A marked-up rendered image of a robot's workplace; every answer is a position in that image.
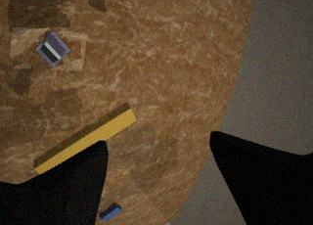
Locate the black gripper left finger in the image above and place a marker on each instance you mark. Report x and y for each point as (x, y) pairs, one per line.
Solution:
(68, 194)

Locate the yellow bar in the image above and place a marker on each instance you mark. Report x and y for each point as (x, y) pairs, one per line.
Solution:
(104, 130)

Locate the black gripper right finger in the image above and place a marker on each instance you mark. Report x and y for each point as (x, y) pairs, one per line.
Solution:
(270, 187)

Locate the blue rectangular block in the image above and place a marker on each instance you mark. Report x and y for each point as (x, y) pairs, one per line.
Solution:
(110, 212)

